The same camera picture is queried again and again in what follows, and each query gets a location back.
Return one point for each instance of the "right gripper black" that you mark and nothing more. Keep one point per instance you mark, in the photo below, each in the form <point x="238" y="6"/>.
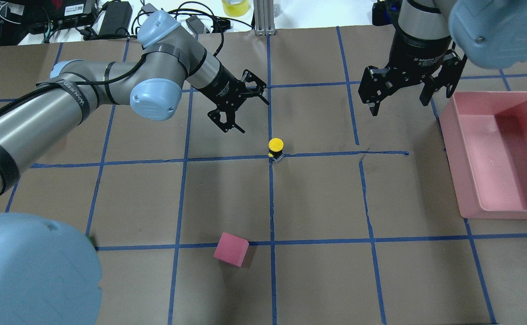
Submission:
<point x="419" y="52"/>

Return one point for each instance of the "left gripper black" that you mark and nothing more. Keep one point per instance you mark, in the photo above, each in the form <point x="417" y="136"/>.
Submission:
<point x="220" y="84"/>

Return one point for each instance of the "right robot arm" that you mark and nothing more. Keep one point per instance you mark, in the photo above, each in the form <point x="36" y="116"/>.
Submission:
<point x="492" y="33"/>

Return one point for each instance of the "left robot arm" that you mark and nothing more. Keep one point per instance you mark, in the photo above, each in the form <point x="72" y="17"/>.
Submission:
<point x="49" y="270"/>

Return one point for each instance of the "yellow tape roll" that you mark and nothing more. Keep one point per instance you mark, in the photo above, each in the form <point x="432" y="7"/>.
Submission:
<point x="235" y="8"/>

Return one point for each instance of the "pink plastic bin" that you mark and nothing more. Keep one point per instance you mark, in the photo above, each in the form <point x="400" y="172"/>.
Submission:
<point x="485" y="136"/>

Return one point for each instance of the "black power adapter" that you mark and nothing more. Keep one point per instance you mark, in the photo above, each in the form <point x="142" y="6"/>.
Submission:
<point x="117" y="16"/>

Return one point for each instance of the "green foam cube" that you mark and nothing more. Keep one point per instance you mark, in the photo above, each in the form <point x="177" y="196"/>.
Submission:
<point x="92" y="241"/>

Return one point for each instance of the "black electronics box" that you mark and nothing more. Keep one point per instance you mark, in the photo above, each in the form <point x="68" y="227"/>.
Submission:
<point x="58" y="15"/>

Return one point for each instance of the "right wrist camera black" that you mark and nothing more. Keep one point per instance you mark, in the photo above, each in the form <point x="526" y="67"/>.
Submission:
<point x="385" y="12"/>

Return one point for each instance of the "aluminium frame post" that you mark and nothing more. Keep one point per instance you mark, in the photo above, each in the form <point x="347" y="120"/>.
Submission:
<point x="263" y="14"/>

